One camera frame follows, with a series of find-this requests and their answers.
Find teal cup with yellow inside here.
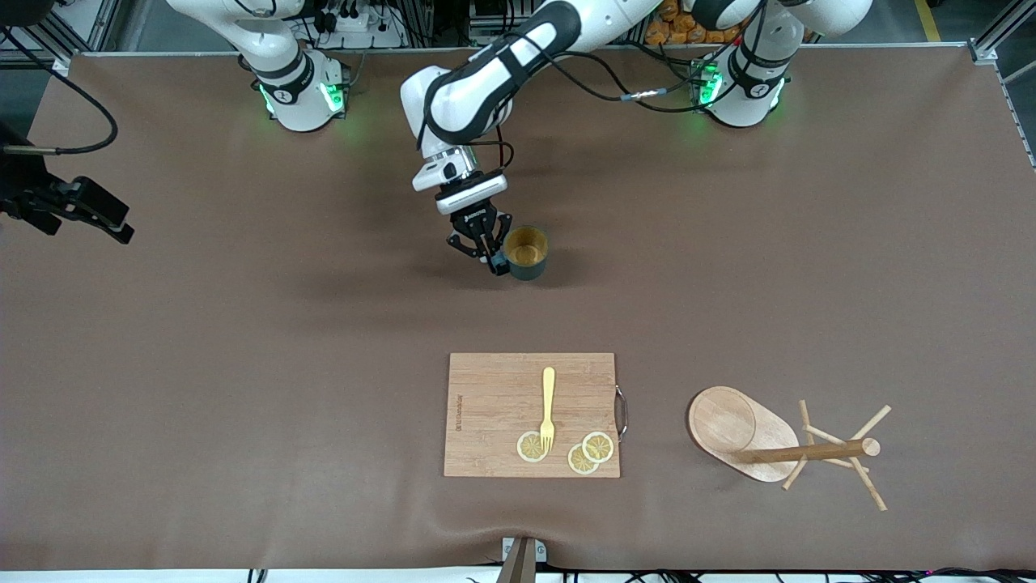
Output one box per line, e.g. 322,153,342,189
488,226,550,282

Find wooden cup rack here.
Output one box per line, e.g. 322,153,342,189
687,386,893,513

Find yellow plastic fork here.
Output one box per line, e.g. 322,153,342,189
540,367,557,453

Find brown table mat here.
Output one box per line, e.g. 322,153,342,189
0,45,1036,572

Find white power strip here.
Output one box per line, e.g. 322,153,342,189
320,6,408,49

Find orange snack packet pile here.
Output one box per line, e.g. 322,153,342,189
645,0,729,45

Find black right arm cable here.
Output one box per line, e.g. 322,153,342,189
0,27,119,155

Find bamboo cutting board with handle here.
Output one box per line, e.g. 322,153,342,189
444,352,628,479

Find aluminium frame rails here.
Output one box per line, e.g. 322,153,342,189
0,0,122,62

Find metal bracket clamp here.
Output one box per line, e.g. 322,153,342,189
499,536,548,583

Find aluminium frame post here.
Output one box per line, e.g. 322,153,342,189
967,0,1036,171

